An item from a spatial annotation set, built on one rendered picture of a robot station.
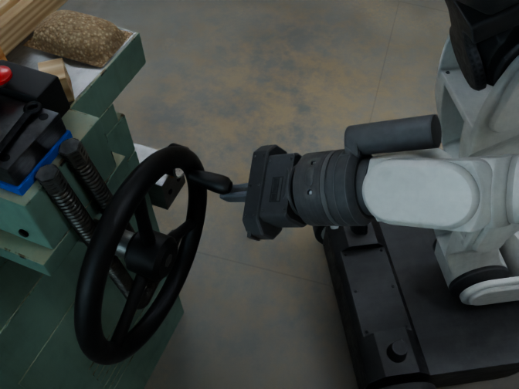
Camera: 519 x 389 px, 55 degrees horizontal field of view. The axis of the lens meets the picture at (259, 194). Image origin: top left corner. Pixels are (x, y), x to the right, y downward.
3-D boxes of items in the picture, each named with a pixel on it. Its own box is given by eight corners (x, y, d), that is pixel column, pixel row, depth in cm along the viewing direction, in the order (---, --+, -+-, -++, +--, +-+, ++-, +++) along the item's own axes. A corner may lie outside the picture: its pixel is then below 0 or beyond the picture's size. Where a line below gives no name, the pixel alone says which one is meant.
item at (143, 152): (169, 211, 101) (163, 187, 95) (117, 192, 104) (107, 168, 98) (188, 180, 106) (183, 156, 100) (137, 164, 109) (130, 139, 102)
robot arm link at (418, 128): (368, 213, 63) (463, 211, 56) (328, 234, 54) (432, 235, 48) (357, 123, 61) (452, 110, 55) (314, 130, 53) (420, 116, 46)
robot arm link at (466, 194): (393, 205, 58) (523, 215, 50) (360, 223, 51) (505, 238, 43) (392, 149, 56) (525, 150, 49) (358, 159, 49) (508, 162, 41)
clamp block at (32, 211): (52, 254, 58) (22, 210, 50) (-41, 218, 61) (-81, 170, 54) (120, 164, 66) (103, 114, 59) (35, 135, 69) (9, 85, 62)
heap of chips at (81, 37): (101, 68, 73) (94, 46, 70) (22, 45, 76) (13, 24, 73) (133, 33, 78) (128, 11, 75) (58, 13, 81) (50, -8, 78)
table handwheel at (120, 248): (166, 358, 76) (62, 390, 48) (56, 312, 80) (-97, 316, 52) (232, 182, 80) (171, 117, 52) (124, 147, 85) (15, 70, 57)
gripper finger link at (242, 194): (217, 191, 67) (253, 188, 63) (232, 197, 69) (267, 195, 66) (215, 201, 67) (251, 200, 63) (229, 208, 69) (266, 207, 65)
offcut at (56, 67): (50, 106, 68) (40, 82, 65) (47, 86, 71) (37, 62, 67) (75, 100, 69) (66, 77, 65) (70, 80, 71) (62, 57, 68)
